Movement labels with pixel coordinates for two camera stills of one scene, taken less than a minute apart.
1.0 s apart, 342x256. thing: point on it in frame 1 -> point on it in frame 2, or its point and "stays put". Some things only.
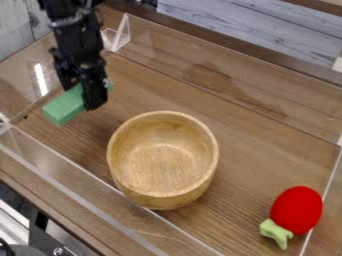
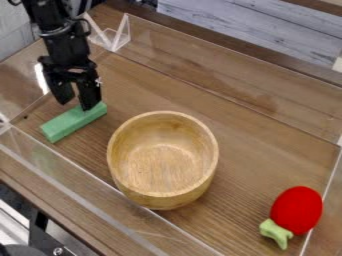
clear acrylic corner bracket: x=117 y=38 stays put
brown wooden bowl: x=162 y=156 stays put
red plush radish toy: x=296 y=213 stays put
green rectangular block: x=68 y=104 -> x=71 y=121
